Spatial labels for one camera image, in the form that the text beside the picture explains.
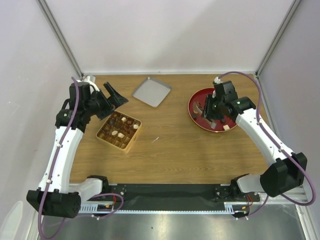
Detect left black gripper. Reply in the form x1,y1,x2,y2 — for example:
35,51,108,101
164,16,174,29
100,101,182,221
85,82,128,120

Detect brown metal tongs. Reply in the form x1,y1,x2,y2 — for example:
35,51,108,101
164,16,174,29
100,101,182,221
193,102,217,130

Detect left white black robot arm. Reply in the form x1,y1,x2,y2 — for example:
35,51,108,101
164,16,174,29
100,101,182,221
26,80,128,219

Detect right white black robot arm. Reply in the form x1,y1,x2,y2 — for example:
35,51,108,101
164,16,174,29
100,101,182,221
202,79,307,201

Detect white square chocolate bottom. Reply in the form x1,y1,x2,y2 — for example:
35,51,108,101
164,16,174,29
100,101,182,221
223,125,230,131

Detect gold chocolate box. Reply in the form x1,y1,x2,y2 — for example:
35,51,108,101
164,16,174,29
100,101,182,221
96,111,143,154

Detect round red plate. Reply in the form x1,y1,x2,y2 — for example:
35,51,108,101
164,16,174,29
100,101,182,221
188,87,237,133

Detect silver tin lid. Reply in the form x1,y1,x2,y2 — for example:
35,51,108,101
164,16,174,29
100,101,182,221
132,76,172,108

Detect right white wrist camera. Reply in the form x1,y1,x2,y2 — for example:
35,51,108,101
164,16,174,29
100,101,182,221
212,77,222,98

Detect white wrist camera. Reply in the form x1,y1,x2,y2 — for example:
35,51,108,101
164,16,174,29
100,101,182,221
212,77,222,98
80,75,100,92

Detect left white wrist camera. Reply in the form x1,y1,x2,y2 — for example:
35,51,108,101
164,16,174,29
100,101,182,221
80,75,100,92

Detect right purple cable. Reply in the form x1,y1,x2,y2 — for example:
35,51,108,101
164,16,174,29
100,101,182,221
216,71,316,206

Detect purple cable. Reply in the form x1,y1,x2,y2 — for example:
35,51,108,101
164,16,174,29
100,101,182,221
38,76,81,240
216,71,316,206

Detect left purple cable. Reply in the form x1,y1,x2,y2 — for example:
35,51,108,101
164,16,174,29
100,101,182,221
38,76,81,240

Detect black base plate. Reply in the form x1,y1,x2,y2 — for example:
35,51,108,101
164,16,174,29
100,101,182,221
110,183,260,212

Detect aluminium frame rail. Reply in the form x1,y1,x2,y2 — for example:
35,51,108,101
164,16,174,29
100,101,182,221
34,182,311,216

